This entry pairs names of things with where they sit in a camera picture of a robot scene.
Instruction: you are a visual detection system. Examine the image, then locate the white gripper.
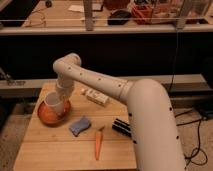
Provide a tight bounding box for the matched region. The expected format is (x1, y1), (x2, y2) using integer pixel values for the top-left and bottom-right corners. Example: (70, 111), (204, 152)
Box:
(55, 81), (74, 101)

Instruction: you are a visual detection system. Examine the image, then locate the white ceramic cup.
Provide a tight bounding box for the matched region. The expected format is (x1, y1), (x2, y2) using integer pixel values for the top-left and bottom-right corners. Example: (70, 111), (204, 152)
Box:
(44, 91), (65, 116)

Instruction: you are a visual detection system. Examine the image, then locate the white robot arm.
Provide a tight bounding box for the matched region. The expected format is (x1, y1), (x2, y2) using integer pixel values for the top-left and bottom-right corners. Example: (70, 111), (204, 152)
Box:
(53, 53), (186, 171)

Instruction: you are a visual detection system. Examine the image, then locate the orange ceramic bowl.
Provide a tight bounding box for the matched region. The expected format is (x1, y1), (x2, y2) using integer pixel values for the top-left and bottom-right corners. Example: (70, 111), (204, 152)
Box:
(37, 101), (71, 126)

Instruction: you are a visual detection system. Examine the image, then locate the white cream bottle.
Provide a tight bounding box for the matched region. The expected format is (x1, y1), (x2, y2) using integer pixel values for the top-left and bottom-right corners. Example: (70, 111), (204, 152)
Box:
(81, 88), (109, 106)

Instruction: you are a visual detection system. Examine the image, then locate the blue sponge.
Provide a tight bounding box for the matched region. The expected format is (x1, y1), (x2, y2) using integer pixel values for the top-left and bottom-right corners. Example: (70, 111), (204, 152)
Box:
(69, 116), (91, 137)

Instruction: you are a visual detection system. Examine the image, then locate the orange toy carrot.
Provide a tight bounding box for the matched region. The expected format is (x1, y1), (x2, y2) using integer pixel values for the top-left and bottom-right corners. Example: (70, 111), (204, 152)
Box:
(95, 126), (105, 160)

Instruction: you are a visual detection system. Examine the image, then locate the black rectangular box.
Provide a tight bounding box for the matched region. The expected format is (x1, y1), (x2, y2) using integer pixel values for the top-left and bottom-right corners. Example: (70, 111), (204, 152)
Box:
(112, 118), (131, 137)

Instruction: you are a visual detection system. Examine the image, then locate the white paper sheet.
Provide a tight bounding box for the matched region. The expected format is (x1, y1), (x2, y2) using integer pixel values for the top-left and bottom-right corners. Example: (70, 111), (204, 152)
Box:
(68, 3), (103, 14)

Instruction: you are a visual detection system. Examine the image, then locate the black object on bench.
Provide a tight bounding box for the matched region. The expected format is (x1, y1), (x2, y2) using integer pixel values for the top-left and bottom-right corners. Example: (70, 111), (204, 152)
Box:
(107, 10), (131, 25)

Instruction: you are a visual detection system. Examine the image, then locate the orange object on bench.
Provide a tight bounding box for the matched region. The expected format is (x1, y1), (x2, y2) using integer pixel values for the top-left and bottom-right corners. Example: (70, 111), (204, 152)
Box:
(131, 5), (153, 25)

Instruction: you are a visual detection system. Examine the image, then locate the metal clamp bracket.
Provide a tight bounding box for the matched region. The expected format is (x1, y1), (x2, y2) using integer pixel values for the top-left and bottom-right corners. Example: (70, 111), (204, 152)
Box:
(0, 67), (25, 86)

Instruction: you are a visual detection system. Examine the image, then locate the metal post left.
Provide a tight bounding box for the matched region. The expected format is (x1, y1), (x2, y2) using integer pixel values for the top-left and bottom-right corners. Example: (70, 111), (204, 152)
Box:
(83, 0), (94, 31)

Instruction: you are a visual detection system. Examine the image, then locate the metal post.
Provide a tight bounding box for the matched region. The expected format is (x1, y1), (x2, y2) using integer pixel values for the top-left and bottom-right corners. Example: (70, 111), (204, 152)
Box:
(175, 0), (192, 30)
(83, 0), (94, 31)

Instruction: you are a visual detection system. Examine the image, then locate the metal post right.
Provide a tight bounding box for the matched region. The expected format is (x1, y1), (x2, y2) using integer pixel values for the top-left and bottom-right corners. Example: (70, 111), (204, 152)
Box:
(175, 0), (192, 30)

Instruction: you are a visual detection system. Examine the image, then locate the black cable on floor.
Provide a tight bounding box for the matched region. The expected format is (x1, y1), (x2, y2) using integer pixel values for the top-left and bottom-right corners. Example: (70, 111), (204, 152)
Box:
(175, 107), (210, 167)

